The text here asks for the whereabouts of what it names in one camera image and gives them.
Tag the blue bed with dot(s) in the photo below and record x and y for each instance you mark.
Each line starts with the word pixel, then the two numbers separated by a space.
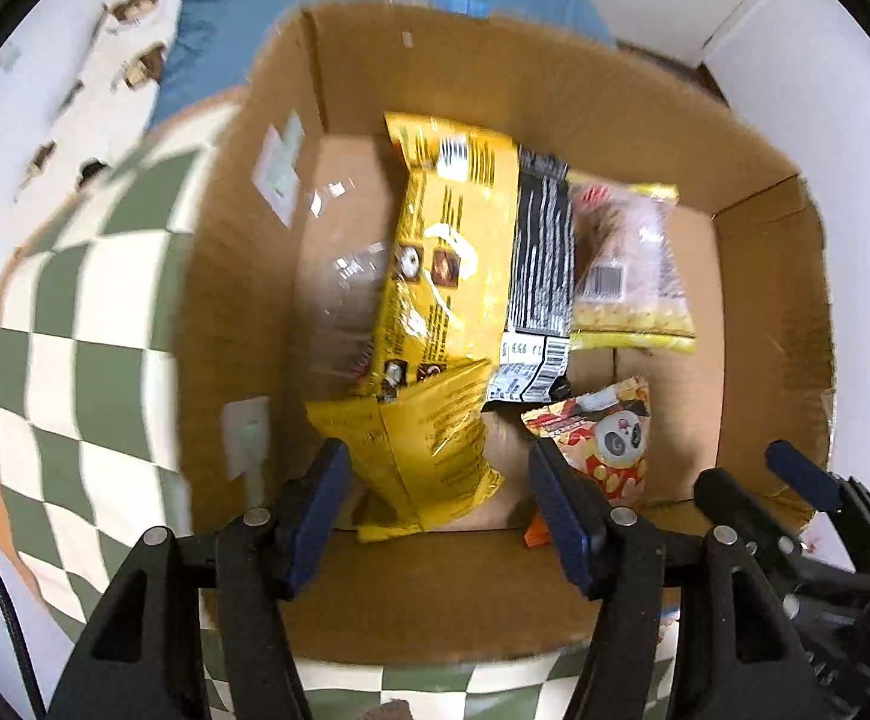
pixel 217 22

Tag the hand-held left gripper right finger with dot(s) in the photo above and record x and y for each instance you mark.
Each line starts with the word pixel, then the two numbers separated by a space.
pixel 562 517

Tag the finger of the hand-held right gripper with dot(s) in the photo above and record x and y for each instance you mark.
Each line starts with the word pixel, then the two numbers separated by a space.
pixel 727 499
pixel 802 465

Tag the red panda snack packet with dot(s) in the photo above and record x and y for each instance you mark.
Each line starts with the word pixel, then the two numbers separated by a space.
pixel 615 442

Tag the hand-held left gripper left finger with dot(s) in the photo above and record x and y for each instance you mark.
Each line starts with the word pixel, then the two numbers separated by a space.
pixel 315 517

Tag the white bear print pillow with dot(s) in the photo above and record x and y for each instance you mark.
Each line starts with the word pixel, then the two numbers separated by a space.
pixel 127 90

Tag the large yellow snack bag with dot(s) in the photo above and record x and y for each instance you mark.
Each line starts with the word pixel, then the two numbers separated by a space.
pixel 435 300

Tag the clear pink bread packet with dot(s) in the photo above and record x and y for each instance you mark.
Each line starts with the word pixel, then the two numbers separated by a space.
pixel 630 255

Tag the brown cardboard box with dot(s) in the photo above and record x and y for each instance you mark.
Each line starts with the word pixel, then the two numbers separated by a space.
pixel 480 585

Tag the black snack packet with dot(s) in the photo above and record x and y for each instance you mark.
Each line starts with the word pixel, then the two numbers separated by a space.
pixel 540 262

